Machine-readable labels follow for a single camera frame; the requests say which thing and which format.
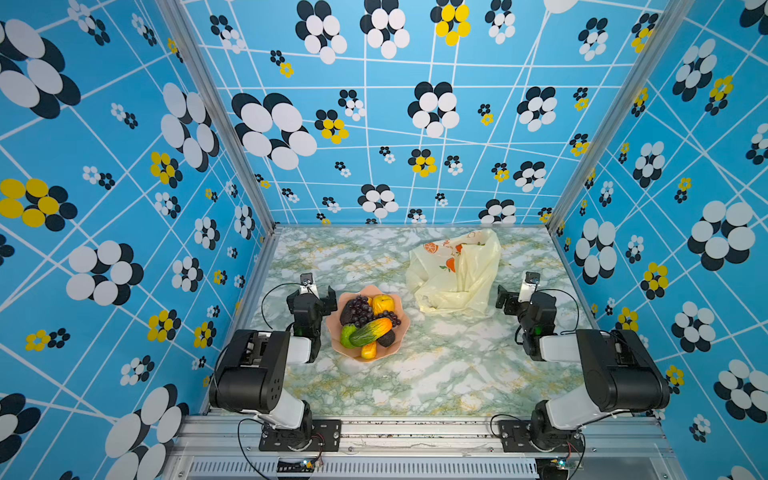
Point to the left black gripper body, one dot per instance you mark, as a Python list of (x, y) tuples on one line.
[(327, 301)]

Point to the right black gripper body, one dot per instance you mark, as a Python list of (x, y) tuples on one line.
[(504, 300)]

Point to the pink scalloped fruit bowl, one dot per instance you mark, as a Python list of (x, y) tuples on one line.
[(334, 326)]

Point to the green orange papaya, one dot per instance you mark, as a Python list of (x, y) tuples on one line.
[(371, 331)]

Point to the cream printed plastic bag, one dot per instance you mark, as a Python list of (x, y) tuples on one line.
[(454, 276)]

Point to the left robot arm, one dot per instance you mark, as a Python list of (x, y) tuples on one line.
[(249, 375)]

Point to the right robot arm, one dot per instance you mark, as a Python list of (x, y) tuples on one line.
[(619, 375)]

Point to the green lime fruit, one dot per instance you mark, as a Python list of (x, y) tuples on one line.
[(345, 336)]

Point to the purple grape bunch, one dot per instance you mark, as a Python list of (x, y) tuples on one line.
[(358, 311)]

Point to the yellow bell pepper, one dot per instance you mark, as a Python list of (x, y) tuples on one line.
[(382, 304)]

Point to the yellow red mango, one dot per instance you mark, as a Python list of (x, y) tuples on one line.
[(369, 351)]

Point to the dark avocado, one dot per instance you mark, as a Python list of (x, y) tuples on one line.
[(387, 339)]

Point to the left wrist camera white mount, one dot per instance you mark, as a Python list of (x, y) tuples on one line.
[(307, 285)]

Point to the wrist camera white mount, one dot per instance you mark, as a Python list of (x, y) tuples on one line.
[(307, 285), (529, 286)]

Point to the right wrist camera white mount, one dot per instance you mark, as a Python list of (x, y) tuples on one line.
[(529, 286)]

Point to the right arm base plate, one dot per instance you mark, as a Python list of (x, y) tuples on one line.
[(519, 436)]

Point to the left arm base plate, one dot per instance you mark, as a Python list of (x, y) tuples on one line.
[(320, 435)]

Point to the aluminium front rail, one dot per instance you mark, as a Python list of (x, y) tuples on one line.
[(228, 447)]

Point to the left aluminium corner post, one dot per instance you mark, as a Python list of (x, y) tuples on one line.
[(179, 27)]

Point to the aluminium corner post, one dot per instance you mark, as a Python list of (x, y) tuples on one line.
[(179, 27), (669, 24)]

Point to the right aluminium corner post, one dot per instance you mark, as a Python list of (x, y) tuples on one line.
[(669, 24)]

